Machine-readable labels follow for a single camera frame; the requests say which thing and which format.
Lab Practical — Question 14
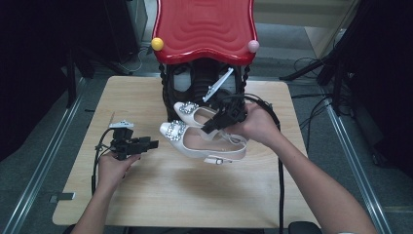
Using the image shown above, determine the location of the left hand-held gripper cable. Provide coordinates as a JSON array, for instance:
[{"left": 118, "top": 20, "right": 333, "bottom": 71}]
[{"left": 92, "top": 128, "right": 115, "bottom": 196}]

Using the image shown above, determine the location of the black metal stand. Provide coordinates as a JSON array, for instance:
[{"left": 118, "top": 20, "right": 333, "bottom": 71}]
[
  {"left": 279, "top": 48, "right": 358, "bottom": 116},
  {"left": 62, "top": 45, "right": 131, "bottom": 110}
]

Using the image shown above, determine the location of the pink ball knob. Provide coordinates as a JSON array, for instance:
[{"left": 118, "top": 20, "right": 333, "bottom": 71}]
[{"left": 247, "top": 39, "right": 261, "bottom": 54}]

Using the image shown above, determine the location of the red and black shoe rack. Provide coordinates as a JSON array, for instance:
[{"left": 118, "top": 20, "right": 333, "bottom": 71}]
[{"left": 150, "top": 0, "right": 261, "bottom": 123}]

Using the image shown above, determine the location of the hand-held gripper cable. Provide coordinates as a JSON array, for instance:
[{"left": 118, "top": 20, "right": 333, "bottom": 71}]
[
  {"left": 92, "top": 128, "right": 115, "bottom": 196},
  {"left": 223, "top": 93, "right": 285, "bottom": 234}
]

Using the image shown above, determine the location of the black curtain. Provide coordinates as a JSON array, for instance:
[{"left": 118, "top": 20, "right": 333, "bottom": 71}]
[
  {"left": 352, "top": 0, "right": 413, "bottom": 178},
  {"left": 0, "top": 0, "right": 77, "bottom": 162}
]

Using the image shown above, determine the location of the person's left hand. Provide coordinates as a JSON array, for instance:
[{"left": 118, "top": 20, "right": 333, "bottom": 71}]
[{"left": 96, "top": 151, "right": 142, "bottom": 193}]

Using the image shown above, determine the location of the white heeled shoe with buckle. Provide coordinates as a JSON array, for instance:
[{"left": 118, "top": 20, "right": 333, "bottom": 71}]
[
  {"left": 173, "top": 101, "right": 228, "bottom": 129},
  {"left": 159, "top": 120, "right": 248, "bottom": 165}
]

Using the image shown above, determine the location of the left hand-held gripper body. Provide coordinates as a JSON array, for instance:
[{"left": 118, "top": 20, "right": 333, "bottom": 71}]
[{"left": 108, "top": 120, "right": 143, "bottom": 161}]

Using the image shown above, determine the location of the grey metal table bracket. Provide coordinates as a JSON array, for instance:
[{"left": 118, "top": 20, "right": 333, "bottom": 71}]
[{"left": 48, "top": 192, "right": 76, "bottom": 204}]

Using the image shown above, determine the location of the yellow ball knob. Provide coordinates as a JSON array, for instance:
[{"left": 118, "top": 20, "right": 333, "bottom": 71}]
[{"left": 150, "top": 37, "right": 165, "bottom": 52}]

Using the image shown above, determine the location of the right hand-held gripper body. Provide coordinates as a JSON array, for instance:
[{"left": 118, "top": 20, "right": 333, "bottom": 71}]
[{"left": 202, "top": 66, "right": 247, "bottom": 126}]

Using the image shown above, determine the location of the right hand-held gripper cable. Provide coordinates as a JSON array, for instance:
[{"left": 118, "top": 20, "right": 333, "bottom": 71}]
[{"left": 223, "top": 93, "right": 285, "bottom": 234}]

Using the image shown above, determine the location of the black floor cable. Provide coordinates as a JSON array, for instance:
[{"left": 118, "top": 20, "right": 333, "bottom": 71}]
[{"left": 290, "top": 92, "right": 334, "bottom": 154}]

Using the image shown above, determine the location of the metal floor rail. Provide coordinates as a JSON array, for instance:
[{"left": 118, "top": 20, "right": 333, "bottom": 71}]
[
  {"left": 324, "top": 97, "right": 394, "bottom": 234},
  {"left": 1, "top": 77, "right": 88, "bottom": 234}
]

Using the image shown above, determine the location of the person's right hand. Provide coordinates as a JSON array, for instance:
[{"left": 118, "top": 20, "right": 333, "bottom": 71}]
[{"left": 227, "top": 101, "right": 283, "bottom": 149}]

